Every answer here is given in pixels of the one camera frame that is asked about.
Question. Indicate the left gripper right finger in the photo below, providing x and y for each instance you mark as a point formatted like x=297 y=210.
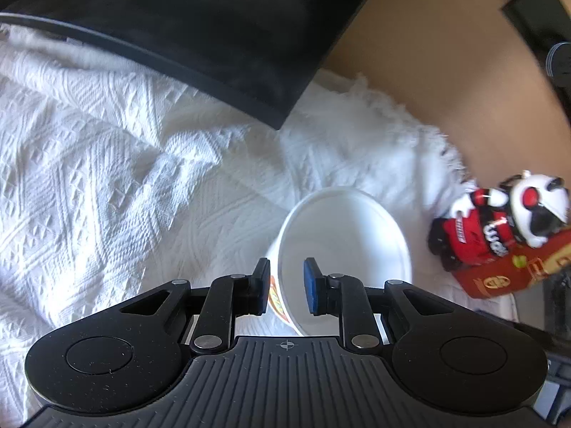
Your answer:
x=343 y=297

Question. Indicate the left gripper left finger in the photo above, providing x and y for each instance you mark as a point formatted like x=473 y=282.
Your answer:
x=228 y=298

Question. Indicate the white paper bowl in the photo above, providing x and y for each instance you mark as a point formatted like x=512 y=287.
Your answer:
x=347 y=232

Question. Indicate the red waka bear figurine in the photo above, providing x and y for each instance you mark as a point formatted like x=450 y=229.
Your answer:
x=485 y=225

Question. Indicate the white woven tablecloth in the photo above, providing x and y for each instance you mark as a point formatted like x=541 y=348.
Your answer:
x=116 y=179

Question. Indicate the red quail eggs bag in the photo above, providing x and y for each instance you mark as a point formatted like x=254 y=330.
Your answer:
x=521 y=268

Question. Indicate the grey appliance at right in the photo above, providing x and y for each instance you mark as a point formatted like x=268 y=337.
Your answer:
x=544 y=314

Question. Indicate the black curved monitor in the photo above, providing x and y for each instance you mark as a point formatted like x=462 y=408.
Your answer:
x=258 y=56

